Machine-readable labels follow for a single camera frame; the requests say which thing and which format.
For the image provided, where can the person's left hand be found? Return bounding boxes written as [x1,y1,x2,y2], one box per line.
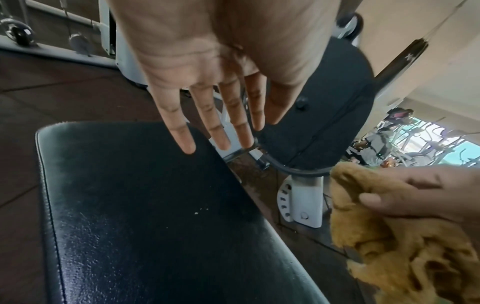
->
[106,0,342,155]

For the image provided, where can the person's right hand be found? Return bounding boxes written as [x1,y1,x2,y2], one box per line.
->
[358,164,480,235]

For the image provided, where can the brown cleaning cloth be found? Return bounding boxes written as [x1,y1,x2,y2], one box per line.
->
[329,161,480,304]

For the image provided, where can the black bench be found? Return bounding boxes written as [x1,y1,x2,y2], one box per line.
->
[35,120,331,304]

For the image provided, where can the white machine frame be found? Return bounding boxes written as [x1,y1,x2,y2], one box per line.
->
[0,0,430,229]

